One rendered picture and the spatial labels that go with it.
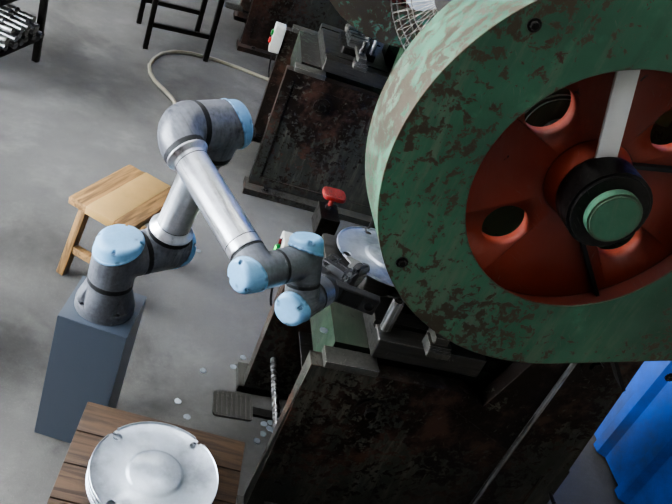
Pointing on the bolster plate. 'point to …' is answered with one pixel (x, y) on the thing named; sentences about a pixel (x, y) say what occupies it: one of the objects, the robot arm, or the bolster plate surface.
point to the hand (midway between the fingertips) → (367, 271)
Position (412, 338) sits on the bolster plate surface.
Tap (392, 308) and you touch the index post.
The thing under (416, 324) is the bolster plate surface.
